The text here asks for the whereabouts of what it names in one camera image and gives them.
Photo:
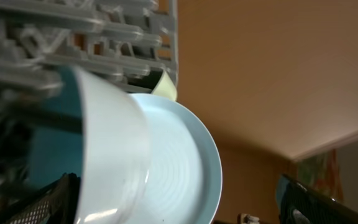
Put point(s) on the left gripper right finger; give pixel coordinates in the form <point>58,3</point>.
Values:
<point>298,203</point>

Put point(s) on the light blue small bowl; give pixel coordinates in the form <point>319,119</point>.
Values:
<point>111,154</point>

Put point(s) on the large light blue plate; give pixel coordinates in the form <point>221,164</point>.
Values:
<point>186,178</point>

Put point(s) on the yellow plastic cup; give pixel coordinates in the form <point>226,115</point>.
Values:
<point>165,87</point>

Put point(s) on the grey dishwasher rack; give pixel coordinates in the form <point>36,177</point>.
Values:
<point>127,43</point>

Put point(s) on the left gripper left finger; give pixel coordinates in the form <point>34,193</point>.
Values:
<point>55,203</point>

